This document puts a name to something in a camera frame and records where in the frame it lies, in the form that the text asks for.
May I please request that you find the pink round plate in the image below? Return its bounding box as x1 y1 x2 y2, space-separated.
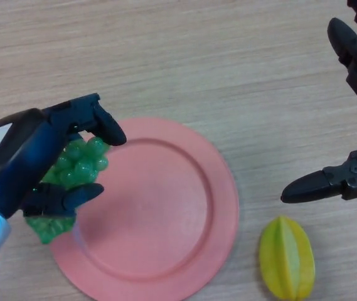
50 117 240 299

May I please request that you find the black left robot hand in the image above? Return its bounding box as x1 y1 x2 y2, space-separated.
0 92 127 219

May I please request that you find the green grapes bunch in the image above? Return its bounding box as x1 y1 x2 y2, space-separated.
24 132 110 245

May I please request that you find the yellow green starfruit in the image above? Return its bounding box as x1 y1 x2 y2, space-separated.
258 215 316 300

